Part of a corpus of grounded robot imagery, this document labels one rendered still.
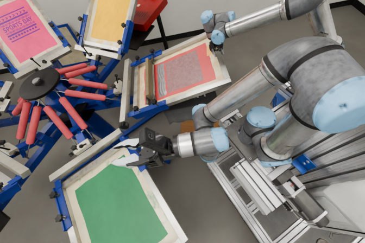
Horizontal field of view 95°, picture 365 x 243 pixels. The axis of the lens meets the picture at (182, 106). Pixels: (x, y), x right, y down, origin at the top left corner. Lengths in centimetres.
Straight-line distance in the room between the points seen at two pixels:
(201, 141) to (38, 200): 272
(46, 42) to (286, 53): 229
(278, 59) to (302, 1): 42
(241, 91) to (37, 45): 222
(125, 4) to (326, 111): 189
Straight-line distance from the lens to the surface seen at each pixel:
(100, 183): 144
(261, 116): 80
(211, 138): 51
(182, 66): 143
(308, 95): 44
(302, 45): 48
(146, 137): 45
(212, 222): 218
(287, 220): 209
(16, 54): 250
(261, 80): 52
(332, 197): 109
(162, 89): 138
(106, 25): 208
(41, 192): 306
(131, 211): 132
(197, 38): 155
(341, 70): 44
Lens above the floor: 217
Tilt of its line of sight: 58 degrees down
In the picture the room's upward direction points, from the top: 15 degrees counter-clockwise
